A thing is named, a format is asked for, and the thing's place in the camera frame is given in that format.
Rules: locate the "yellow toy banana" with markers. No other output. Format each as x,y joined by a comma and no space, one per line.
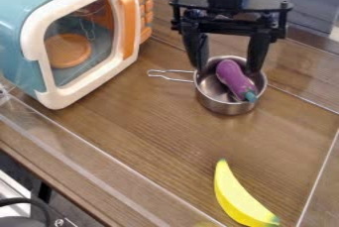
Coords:
242,207

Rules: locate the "orange microwave turntable plate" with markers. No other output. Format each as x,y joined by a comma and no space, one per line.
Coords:
67,50

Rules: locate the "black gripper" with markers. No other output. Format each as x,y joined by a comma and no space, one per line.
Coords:
259,19

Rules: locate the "purple toy eggplant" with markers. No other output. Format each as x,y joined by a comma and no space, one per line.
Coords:
231,76

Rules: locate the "clear acrylic barrier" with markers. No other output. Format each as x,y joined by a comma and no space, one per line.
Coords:
111,191

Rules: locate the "blue toy microwave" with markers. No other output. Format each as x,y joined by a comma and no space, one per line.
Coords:
116,26

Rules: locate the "silver pot with wire handle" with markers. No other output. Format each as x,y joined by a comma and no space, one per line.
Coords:
212,93

